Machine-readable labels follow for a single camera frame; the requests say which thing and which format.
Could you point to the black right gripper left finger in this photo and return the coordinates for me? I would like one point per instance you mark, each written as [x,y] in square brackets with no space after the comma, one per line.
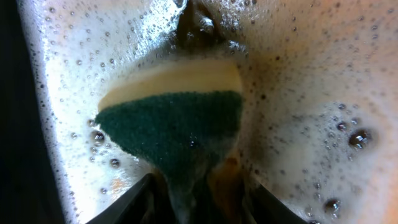
[131,206]

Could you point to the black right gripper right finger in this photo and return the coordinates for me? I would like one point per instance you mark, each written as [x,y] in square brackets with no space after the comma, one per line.
[267,209]

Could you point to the yellow green sponge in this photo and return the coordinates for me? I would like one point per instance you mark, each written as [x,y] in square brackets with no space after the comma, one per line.
[184,119]

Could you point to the black tray with soapy water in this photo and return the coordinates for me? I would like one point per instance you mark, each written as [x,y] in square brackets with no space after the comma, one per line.
[319,86]

